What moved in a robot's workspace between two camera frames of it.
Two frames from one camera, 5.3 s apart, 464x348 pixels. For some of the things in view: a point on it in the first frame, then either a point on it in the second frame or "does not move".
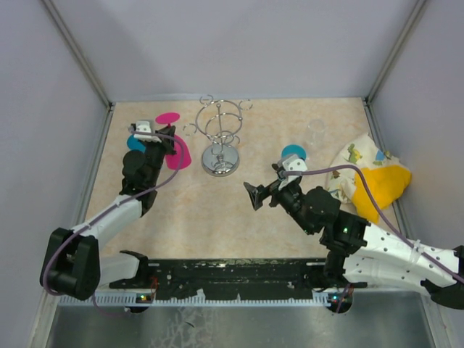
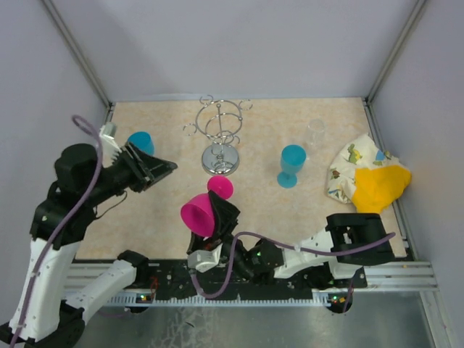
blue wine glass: [134, 143] does not move
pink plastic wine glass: [173, 159] to [197, 212]
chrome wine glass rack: [220, 120] does not move
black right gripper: [257, 193] to [225, 220]
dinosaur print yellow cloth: [388, 177] does not move
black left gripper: [167, 143] to [146, 169]
